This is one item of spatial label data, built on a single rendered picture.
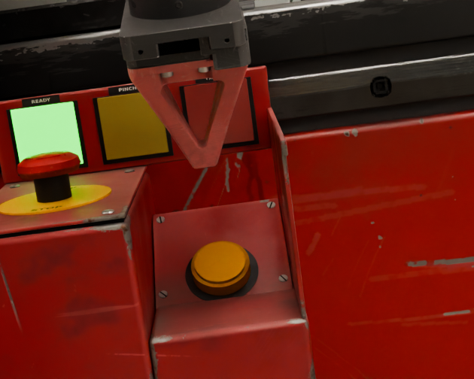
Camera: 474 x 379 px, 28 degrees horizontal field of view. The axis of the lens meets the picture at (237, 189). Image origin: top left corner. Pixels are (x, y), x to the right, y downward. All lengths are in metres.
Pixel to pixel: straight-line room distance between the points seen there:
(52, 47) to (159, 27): 0.33
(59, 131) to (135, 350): 0.20
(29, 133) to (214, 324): 0.21
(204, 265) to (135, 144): 0.12
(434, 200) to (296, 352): 0.32
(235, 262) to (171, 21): 0.17
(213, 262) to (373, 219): 0.26
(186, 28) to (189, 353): 0.19
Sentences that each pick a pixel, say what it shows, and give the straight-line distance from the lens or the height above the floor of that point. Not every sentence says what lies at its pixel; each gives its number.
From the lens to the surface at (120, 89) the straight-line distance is 0.68.
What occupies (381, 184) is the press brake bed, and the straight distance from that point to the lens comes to 0.83.
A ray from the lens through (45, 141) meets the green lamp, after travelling 0.69.
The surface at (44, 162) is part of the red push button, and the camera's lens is 0.59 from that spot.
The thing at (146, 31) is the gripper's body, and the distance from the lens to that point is 0.50.
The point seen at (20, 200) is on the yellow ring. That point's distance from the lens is 0.62.
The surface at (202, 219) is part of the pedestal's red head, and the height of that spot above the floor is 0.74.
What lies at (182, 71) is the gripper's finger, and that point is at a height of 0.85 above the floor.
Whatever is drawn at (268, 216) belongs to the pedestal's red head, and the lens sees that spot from 0.64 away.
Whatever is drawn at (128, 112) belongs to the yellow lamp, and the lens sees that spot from 0.68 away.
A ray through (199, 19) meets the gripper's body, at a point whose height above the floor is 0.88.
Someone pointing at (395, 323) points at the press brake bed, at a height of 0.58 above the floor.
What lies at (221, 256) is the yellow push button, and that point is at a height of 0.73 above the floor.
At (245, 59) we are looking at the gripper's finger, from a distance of 0.50.
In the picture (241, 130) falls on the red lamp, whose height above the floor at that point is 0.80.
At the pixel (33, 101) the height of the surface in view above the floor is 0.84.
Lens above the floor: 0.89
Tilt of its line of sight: 12 degrees down
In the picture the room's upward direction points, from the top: 8 degrees counter-clockwise
